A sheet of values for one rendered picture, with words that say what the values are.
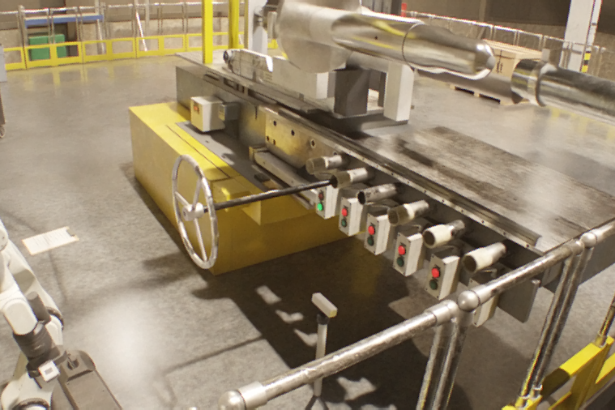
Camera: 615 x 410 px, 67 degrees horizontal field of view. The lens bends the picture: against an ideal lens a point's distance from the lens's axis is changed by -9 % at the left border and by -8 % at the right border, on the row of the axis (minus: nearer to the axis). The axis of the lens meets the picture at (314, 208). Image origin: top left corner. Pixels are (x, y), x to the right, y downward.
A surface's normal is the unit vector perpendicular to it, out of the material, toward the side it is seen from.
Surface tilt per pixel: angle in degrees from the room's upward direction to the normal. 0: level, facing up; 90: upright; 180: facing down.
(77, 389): 0
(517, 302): 90
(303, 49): 90
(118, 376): 0
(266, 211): 90
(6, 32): 90
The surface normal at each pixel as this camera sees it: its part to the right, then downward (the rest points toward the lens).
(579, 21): -0.83, 0.20
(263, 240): 0.55, 0.39
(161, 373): 0.05, -0.90
